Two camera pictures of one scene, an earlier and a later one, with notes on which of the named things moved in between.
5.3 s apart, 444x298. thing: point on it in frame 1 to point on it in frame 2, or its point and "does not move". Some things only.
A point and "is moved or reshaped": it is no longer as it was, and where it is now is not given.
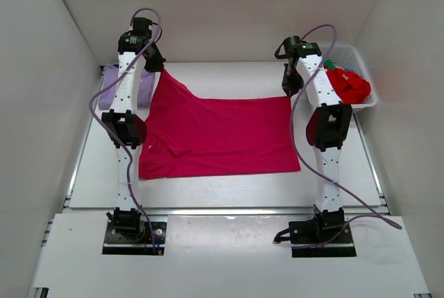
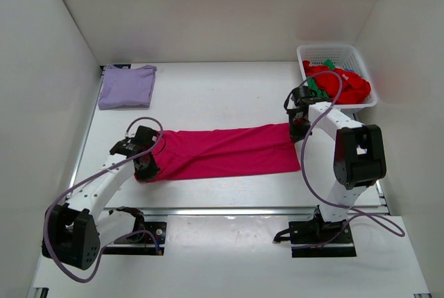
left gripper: x=158 y=64 to x=151 y=172
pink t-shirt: x=185 y=135 is moved or reshaped
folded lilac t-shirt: x=106 y=100 does not move
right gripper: x=291 y=89 to x=296 y=136
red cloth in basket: x=352 y=88 does not move
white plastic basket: x=346 y=57 does not move
